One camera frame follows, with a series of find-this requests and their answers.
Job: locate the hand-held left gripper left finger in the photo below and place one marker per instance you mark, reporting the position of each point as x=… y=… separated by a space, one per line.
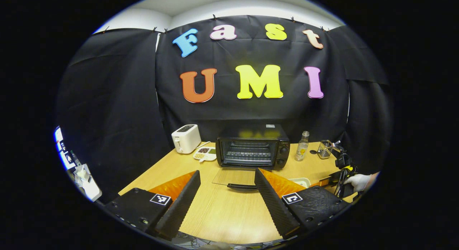
x=183 y=203

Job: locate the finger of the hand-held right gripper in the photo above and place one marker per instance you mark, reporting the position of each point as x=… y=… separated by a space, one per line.
x=322 y=182

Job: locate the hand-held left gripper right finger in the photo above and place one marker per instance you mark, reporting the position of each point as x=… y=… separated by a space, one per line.
x=274 y=207

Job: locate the white food tray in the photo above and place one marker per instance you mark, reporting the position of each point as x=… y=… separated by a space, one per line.
x=303 y=182

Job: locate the black electric oven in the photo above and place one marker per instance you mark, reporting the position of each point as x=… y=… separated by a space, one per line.
x=251 y=131

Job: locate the clear glass bottle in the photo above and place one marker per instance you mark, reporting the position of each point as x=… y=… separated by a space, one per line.
x=302 y=151

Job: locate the white divided snack dish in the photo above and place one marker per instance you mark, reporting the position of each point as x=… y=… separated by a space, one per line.
x=204 y=154

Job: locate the white toaster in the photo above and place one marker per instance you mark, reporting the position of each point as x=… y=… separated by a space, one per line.
x=184 y=138

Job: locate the black backdrop cloth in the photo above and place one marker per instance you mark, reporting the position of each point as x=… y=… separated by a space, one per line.
x=251 y=113

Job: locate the white desk clutter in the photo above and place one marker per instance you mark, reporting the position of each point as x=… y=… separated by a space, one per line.
x=88 y=182

